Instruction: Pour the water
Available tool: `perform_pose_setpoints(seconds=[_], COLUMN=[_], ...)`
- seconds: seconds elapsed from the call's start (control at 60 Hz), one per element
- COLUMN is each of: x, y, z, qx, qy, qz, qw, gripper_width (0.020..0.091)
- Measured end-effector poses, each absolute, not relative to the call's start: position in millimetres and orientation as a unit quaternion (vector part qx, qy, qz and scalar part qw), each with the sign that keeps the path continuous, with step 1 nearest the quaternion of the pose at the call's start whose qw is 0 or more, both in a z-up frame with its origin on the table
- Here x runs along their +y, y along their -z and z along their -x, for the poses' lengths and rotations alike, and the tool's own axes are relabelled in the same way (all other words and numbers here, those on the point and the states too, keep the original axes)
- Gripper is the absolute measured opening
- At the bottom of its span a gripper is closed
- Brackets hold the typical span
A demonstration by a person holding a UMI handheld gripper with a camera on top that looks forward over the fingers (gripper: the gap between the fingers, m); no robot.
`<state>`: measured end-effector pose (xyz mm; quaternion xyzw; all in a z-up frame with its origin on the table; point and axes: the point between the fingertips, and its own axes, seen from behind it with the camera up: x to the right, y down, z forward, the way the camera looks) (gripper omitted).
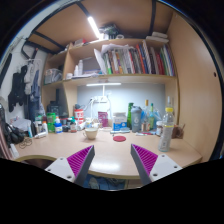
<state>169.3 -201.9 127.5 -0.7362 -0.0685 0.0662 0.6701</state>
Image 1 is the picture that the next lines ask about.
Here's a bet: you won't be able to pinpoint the white LED desk lamp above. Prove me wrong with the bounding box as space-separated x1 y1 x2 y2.
85 81 123 98

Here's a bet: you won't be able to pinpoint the red and white canister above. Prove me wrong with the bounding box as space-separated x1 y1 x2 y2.
73 108 85 126

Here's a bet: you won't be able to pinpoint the hanging dark clothes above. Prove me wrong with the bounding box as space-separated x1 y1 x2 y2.
7 59 43 124

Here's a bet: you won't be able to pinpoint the green glass bottle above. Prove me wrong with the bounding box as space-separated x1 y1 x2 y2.
126 102 135 130

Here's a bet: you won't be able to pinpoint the clear gold-capped bottle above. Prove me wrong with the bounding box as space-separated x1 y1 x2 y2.
141 99 151 132

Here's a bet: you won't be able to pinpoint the flat round red coaster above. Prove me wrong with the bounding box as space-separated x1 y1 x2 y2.
112 134 127 143

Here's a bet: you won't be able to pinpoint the wooden shelf unit with books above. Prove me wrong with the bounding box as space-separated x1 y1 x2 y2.
40 32 181 127

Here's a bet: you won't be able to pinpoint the white bottle with blue cap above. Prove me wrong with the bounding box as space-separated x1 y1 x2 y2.
53 116 64 135

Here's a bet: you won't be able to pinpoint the light blue flat case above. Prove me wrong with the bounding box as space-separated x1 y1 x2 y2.
110 129 131 135

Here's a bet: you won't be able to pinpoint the brown ceramic cup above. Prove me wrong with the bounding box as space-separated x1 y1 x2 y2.
172 124 185 140

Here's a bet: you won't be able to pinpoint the magenta pouch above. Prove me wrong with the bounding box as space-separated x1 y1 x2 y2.
97 111 110 128

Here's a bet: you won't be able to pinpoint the ceiling light tube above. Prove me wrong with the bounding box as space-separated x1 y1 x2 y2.
87 15 102 40

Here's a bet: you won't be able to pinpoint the brown jar with white lid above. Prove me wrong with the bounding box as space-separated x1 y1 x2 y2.
155 120 164 137

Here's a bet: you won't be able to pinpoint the white wall power socket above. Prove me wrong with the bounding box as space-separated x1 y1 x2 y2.
90 95 110 104

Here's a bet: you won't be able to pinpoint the grey shaker bottle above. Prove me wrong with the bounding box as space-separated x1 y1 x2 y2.
130 105 143 134

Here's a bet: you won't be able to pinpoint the green plastic container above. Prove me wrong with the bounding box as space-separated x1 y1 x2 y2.
46 112 57 134

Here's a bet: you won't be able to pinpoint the cream ceramic mug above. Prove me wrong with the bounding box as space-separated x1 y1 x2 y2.
82 126 100 140

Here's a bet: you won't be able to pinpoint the black bag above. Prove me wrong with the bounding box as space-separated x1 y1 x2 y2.
0 121 26 145

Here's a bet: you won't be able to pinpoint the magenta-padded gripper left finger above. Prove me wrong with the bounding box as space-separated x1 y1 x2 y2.
44 144 96 188

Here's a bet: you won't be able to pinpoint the tall clear glass bottle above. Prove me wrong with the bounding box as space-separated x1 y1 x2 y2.
165 96 173 109

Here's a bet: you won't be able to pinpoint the slim green-capped bottle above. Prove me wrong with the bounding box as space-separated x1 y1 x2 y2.
148 102 156 131

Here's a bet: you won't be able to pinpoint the white cable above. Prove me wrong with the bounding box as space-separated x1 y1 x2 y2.
83 98 112 125

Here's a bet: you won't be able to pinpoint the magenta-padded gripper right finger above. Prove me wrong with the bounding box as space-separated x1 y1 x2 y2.
130 143 184 187

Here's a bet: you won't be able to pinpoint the clear yellow-capped water bottle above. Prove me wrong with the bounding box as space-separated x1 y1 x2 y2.
157 106 176 153

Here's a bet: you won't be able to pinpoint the dark green-capped bottle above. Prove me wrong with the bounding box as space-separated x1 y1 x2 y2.
69 117 78 134

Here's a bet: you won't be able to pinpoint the blue and white carton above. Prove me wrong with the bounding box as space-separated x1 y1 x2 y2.
112 112 128 132

